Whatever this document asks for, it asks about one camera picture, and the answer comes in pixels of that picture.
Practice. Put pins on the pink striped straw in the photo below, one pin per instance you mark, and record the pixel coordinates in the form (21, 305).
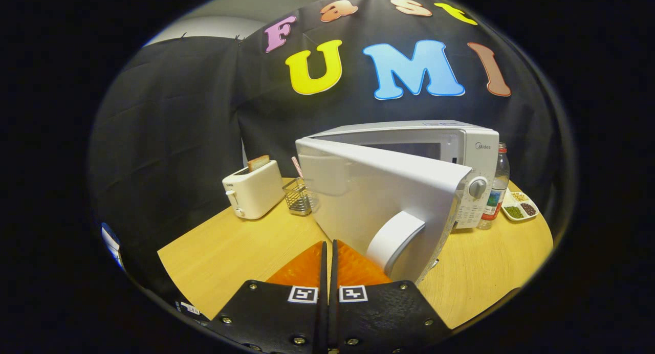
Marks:
(297, 167)

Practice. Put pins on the cream toaster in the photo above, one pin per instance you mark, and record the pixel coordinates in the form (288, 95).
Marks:
(253, 190)

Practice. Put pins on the toast slice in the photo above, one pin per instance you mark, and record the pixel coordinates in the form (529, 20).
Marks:
(258, 163)

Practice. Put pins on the clear plastic water bottle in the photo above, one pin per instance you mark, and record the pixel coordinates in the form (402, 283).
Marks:
(494, 195)

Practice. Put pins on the white microwave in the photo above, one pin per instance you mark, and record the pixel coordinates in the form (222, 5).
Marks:
(368, 190)

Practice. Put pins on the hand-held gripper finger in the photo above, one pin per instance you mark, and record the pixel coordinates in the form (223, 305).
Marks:
(333, 313)
(323, 313)

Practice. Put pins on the white divided bean dish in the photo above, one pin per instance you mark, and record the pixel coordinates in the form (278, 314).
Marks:
(519, 208)

